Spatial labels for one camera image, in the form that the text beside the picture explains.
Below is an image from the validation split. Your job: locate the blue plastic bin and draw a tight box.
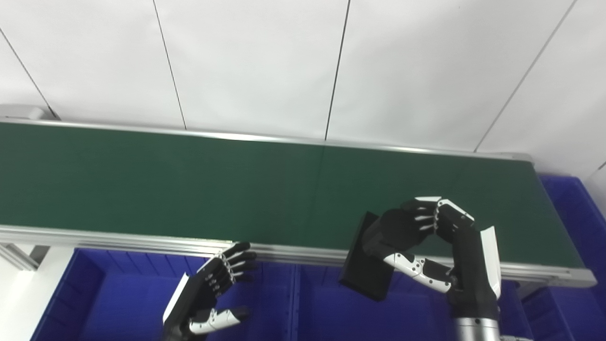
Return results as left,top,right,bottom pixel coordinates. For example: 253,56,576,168
518,175,606,341
289,263,540,341
29,247,296,341

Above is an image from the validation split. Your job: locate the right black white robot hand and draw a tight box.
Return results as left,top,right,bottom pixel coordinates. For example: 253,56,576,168
383,196,502,320

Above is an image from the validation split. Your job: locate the green conveyor belt aluminium frame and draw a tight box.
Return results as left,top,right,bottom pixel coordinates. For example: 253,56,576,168
0,104,597,288

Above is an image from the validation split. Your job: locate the aluminium conveyor leg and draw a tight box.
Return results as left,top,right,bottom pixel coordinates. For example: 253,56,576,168
0,242,50,271

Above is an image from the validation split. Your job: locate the black cylinder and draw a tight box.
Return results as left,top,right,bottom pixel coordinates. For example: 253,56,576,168
339,208,429,302

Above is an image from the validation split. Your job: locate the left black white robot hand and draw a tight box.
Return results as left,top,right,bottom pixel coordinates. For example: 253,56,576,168
162,242,258,341

